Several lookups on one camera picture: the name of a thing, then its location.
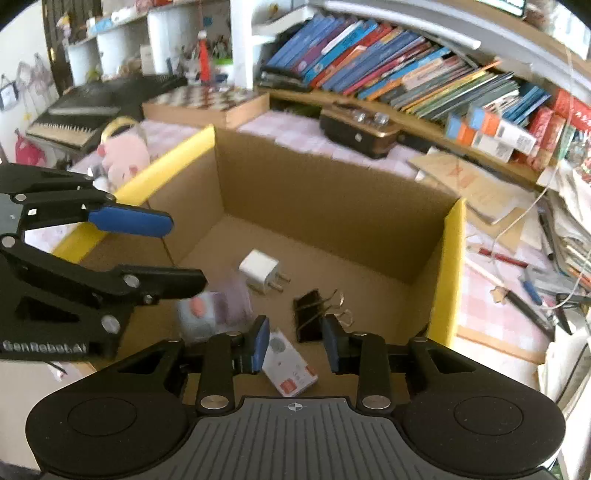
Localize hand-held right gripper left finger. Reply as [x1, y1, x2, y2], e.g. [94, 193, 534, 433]
[108, 315, 271, 413]

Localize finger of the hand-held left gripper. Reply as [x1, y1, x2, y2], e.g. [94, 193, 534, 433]
[0, 235, 209, 335]
[0, 164, 175, 239]

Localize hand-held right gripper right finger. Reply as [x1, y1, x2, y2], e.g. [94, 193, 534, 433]
[322, 315, 485, 413]

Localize black binder clip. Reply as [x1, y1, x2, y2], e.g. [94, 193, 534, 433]
[293, 288, 354, 343]

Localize small white orange packet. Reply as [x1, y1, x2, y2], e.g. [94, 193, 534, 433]
[261, 329, 319, 398]

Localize grey blue toy figure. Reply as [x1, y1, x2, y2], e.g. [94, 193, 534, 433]
[177, 274, 254, 340]

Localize pink plush pig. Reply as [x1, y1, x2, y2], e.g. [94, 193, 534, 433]
[98, 134, 151, 185]

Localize white charger plug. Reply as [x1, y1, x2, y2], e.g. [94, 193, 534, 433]
[239, 249, 291, 296]

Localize yellow tape roll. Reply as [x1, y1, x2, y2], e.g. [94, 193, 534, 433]
[100, 117, 141, 144]

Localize yellow cardboard box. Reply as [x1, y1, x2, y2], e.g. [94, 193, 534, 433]
[0, 124, 467, 409]

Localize black piano keyboard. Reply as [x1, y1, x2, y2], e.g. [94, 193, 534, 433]
[25, 74, 188, 155]

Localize pink bag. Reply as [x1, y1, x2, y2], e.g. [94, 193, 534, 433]
[14, 131, 47, 168]

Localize wooden chessboard box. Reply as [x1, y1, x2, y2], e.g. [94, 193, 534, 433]
[142, 87, 271, 129]

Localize white jar green lid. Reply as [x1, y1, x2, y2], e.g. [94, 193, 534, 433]
[212, 60, 234, 87]

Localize red glue bottle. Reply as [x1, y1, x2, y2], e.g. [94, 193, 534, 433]
[198, 30, 213, 84]

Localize black stapler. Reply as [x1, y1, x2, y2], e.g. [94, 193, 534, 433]
[256, 69, 305, 90]

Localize brown paper envelope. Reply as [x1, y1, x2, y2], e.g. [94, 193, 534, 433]
[409, 147, 529, 225]

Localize dark brown box with knobs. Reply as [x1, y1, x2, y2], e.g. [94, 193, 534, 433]
[320, 104, 399, 160]

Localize white bookshelf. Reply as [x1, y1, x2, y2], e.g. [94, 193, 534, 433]
[65, 0, 591, 93]

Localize orange and white carton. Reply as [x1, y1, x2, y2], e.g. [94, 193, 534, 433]
[468, 107, 539, 162]
[444, 113, 490, 147]

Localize stack of papers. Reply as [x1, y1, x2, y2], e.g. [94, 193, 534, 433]
[536, 161, 591, 305]

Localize row of colourful books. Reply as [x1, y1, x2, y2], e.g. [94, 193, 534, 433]
[261, 13, 552, 125]

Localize red book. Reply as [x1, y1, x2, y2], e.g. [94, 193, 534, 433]
[526, 88, 591, 167]

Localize white cable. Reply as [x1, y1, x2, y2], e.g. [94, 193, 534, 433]
[489, 46, 583, 278]

